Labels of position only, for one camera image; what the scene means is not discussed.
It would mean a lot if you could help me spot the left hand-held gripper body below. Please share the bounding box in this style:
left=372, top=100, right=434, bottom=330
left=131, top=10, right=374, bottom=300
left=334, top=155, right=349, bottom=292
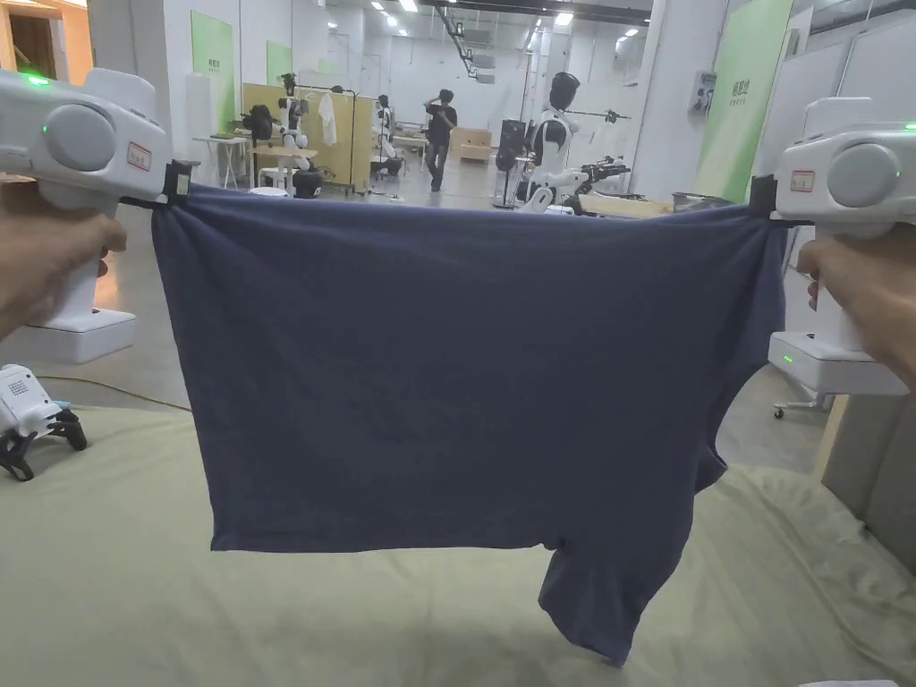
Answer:
left=0, top=67, right=202, bottom=365

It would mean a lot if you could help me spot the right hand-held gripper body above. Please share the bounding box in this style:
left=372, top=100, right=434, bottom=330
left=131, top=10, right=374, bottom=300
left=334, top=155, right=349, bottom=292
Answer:
left=749, top=96, right=916, bottom=397

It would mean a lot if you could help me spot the dark blue shirt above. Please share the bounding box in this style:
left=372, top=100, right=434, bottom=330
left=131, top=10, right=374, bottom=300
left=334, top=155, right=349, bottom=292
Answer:
left=149, top=182, right=790, bottom=668

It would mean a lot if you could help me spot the person's right hand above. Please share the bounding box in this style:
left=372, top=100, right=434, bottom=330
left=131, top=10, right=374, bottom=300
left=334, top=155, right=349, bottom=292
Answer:
left=795, top=232, right=916, bottom=394

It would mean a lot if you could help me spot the person's left hand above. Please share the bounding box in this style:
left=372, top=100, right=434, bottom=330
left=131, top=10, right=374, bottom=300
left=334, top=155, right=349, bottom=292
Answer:
left=0, top=210, right=130, bottom=339

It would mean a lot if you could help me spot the white folding table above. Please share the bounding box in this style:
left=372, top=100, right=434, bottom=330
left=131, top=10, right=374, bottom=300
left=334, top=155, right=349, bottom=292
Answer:
left=191, top=134, right=253, bottom=191

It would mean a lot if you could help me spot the white humanoid robot on table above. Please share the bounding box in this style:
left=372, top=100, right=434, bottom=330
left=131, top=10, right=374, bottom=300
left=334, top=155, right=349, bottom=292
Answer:
left=275, top=71, right=325, bottom=199

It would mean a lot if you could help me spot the spare hand-held gripper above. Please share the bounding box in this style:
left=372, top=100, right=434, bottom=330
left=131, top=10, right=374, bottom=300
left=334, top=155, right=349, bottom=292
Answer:
left=0, top=363, right=89, bottom=483

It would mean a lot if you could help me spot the small white humanoid robot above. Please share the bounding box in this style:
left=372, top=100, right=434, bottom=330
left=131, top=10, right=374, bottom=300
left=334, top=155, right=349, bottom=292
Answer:
left=375, top=92, right=406, bottom=180

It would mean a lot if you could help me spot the white humanoid robot black head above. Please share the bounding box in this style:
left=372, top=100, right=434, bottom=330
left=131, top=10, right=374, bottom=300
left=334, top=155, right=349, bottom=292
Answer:
left=518, top=71, right=635, bottom=216

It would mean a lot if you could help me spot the grey padded headboard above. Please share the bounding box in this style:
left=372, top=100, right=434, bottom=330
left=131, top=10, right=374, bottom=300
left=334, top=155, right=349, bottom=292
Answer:
left=811, top=392, right=916, bottom=573

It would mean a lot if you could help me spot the wooden box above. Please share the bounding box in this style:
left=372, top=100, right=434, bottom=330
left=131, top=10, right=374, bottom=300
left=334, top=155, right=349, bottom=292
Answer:
left=457, top=126, right=494, bottom=165

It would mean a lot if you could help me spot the bed with pale green sheet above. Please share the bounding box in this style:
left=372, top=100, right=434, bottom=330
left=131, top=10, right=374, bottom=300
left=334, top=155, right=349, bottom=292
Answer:
left=0, top=403, right=916, bottom=687

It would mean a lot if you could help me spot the yellow cable on floor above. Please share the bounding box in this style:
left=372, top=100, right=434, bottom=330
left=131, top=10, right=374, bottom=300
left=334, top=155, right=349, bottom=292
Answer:
left=31, top=370, right=192, bottom=413

